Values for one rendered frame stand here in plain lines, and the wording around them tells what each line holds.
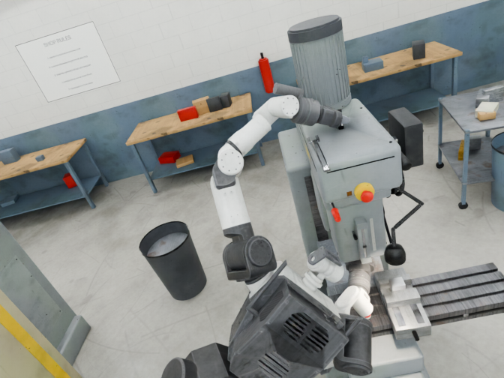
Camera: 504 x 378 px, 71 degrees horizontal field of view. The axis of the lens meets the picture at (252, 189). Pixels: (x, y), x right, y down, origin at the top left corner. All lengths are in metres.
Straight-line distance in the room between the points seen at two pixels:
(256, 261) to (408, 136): 0.93
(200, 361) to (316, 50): 1.10
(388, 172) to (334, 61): 0.47
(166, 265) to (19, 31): 4.14
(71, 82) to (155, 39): 1.44
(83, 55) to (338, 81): 4.85
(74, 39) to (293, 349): 5.39
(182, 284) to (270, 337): 2.49
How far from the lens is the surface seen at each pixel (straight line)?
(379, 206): 1.42
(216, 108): 5.14
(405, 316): 1.83
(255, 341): 1.01
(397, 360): 1.89
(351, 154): 1.14
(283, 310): 0.96
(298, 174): 1.80
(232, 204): 1.06
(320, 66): 1.40
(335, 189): 1.17
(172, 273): 3.33
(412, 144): 1.68
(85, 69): 5.96
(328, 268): 1.13
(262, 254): 1.03
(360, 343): 1.20
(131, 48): 5.68
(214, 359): 1.18
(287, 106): 1.13
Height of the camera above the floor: 2.45
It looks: 31 degrees down
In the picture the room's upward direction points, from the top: 18 degrees counter-clockwise
